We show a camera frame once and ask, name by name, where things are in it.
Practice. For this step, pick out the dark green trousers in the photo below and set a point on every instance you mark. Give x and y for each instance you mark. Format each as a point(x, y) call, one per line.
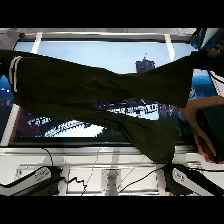
point(83, 86)

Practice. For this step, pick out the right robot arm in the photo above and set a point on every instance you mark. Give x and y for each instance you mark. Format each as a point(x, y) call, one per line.
point(196, 181)

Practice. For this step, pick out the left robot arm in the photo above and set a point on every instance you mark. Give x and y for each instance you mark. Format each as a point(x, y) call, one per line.
point(36, 177)

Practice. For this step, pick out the orange garment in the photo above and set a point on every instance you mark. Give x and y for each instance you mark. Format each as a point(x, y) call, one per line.
point(191, 111)

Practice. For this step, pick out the red garment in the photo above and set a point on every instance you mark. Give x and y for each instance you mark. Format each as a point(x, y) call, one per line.
point(204, 148)

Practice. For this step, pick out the black garment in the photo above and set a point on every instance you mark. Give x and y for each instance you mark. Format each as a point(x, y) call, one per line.
point(213, 133)

